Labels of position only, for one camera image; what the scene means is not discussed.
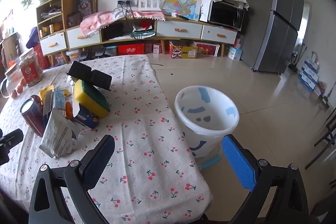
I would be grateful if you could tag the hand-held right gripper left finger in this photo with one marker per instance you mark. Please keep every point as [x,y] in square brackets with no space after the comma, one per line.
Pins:
[101,158]

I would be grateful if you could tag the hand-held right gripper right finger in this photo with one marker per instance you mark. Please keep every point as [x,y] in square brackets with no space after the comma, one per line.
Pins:
[237,161]

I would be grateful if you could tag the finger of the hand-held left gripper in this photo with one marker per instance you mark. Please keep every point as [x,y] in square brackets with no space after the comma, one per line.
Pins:
[13,136]

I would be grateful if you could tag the red soda can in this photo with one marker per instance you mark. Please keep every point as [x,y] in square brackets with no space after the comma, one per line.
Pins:
[32,120]

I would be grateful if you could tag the blue snack packet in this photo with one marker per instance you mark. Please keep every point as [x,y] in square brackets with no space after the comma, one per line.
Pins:
[88,119]

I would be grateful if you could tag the silver foil bag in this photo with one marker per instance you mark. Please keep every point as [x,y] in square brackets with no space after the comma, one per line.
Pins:
[57,137]

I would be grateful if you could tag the yellow plastic packet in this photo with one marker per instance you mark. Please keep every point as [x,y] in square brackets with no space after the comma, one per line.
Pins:
[44,92]

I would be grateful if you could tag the yellow green sponge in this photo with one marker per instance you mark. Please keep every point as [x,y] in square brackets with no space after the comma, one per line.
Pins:
[90,102]

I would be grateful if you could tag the light blue milk carton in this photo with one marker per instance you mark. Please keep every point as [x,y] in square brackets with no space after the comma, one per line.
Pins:
[59,100]

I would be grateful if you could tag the white paper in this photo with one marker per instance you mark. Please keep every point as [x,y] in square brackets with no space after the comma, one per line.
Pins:
[71,81]

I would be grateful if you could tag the black ribbed plastic piece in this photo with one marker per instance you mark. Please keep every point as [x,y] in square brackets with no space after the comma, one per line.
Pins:
[89,75]

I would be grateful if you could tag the light blue plastic piece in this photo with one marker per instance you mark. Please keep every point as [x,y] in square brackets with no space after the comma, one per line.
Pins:
[211,162]

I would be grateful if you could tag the glass jug wooden lid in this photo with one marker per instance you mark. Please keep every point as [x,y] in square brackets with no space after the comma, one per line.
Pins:
[11,75]

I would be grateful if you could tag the clear jar red label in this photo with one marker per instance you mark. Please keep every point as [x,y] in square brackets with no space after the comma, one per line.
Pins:
[30,71]

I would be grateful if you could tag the cherry print tablecloth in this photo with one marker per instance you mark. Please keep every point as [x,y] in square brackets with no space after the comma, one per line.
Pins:
[147,108]

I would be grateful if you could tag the red plastic container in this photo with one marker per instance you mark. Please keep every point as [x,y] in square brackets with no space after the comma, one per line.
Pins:
[42,56]

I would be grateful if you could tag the brown cardboard box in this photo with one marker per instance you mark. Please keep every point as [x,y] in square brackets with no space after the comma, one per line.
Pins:
[9,48]

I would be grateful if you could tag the dark chair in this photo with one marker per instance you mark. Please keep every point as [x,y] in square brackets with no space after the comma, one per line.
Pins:
[326,132]

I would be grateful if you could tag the purple plastic item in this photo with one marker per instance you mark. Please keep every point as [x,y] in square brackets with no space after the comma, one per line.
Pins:
[32,37]

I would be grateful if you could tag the black devices under cabinet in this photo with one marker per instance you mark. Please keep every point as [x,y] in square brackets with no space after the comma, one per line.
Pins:
[92,54]

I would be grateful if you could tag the light blue small box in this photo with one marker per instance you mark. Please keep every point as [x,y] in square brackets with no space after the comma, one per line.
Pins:
[234,53]

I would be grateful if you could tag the red cardboard box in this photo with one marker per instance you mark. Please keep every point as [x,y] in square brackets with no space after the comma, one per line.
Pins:
[130,49]

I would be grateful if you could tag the stack of blue white boxes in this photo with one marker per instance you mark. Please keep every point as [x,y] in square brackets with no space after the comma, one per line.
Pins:
[309,73]

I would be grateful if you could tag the red white printed box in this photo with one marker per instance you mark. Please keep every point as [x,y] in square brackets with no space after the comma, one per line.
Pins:
[207,48]

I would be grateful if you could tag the yellow red printed box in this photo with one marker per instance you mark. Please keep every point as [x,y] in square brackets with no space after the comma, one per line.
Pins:
[183,52]

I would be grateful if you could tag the pink patterned box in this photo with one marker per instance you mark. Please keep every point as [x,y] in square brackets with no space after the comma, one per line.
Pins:
[153,48]

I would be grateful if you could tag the grey refrigerator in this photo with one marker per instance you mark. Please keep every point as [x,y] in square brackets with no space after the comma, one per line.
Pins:
[267,29]

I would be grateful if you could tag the pink cloth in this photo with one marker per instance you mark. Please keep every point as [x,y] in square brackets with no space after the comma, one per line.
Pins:
[94,20]

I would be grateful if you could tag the wooden shelf unit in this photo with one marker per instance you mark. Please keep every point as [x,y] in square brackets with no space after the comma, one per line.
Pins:
[59,3]

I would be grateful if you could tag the wooden cabinet white drawers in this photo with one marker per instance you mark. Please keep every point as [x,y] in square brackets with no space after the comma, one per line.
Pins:
[178,29]

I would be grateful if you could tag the black microwave oven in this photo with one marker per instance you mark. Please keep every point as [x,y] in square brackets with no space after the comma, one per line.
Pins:
[225,14]

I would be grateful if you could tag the framed picture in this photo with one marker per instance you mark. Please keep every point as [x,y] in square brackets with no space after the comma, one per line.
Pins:
[84,5]

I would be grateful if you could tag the white slatted rack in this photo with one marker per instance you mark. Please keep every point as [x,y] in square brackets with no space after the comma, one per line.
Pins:
[149,5]

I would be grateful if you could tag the map print bag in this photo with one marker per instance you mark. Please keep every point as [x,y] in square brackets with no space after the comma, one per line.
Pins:
[181,6]

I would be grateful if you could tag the wall power strip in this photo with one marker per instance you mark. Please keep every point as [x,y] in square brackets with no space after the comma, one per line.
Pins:
[127,3]

